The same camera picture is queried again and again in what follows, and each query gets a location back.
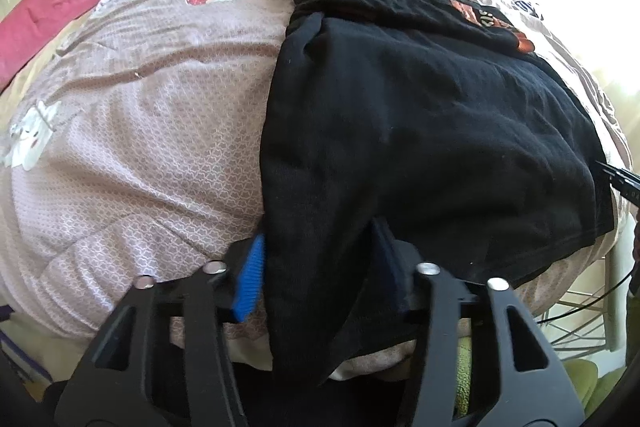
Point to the pink patterned quilt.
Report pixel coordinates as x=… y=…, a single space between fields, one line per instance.
x=150 y=157

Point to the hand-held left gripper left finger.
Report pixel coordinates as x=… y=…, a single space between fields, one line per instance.
x=250 y=282

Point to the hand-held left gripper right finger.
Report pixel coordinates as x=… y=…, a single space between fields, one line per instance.
x=390 y=272

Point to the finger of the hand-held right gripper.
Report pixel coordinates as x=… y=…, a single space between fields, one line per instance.
x=622 y=182

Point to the black t-shirt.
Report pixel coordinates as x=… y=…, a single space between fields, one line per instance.
x=425 y=107

